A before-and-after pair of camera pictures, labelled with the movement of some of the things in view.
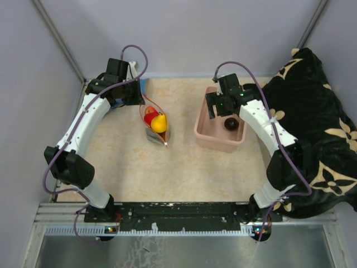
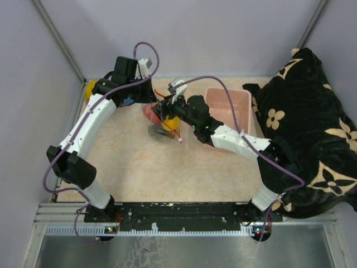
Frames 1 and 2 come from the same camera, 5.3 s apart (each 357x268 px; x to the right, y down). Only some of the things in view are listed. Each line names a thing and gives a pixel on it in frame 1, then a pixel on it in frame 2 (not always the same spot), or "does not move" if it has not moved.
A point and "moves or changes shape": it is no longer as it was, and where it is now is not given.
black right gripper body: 213,99 -> 179,109
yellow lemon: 159,123 -> 173,124
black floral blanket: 300,95 does not move
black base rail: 184,216 does not move
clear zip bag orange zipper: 155,118 moves or changes shape
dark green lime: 154,137 -> 159,130
